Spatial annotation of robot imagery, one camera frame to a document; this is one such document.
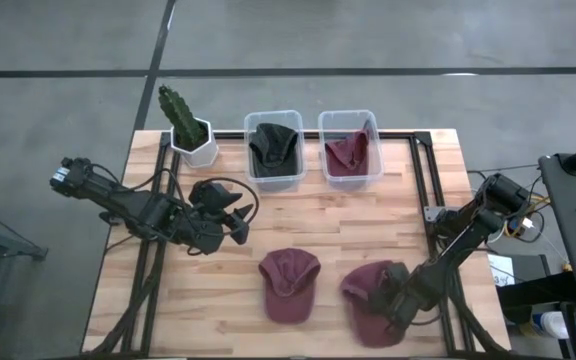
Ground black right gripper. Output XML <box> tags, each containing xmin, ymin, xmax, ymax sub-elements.
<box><xmin>369</xmin><ymin>262</ymin><xmax>425</xmax><ymax>332</ymax></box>

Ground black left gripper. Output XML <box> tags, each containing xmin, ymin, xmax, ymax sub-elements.
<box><xmin>186</xmin><ymin>185</ymin><xmax>255</xmax><ymax>256</ymax></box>

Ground maroon cloth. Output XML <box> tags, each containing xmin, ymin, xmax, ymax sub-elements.
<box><xmin>339</xmin><ymin>259</ymin><xmax>410</xmax><ymax>349</ymax></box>

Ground dark grey cloth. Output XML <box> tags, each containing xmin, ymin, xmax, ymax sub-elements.
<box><xmin>248</xmin><ymin>122</ymin><xmax>301</xmax><ymax>179</ymax></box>

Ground maroon baseball cap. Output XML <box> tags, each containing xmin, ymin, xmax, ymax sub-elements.
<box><xmin>323</xmin><ymin>129</ymin><xmax>371</xmax><ymax>178</ymax></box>
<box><xmin>257</xmin><ymin>247</ymin><xmax>323</xmax><ymax>325</ymax></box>

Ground white hexagonal plant pot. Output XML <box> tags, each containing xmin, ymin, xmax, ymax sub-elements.
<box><xmin>169</xmin><ymin>116</ymin><xmax>220</xmax><ymax>169</ymax></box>

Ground clear plastic storage bin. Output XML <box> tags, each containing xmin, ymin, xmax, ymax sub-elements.
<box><xmin>317</xmin><ymin>109</ymin><xmax>386</xmax><ymax>183</ymax></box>
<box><xmin>243</xmin><ymin>109</ymin><xmax>308</xmax><ymax>184</ymax></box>

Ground green cactus plant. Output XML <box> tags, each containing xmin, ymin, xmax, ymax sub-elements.
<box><xmin>157</xmin><ymin>83</ymin><xmax>209</xmax><ymax>151</ymax></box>

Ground white paper sheet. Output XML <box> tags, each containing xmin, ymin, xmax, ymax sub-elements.
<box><xmin>486</xmin><ymin>252</ymin><xmax>515</xmax><ymax>287</ymax></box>

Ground white plastic bottle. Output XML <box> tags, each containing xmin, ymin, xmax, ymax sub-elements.
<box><xmin>531</xmin><ymin>310</ymin><xmax>570</xmax><ymax>342</ymax></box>

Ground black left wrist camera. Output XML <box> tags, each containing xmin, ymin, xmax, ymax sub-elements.
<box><xmin>189</xmin><ymin>180</ymin><xmax>219</xmax><ymax>205</ymax></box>

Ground yellow cables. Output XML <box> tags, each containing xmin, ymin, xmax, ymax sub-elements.
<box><xmin>503</xmin><ymin>196</ymin><xmax>553</xmax><ymax>237</ymax></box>

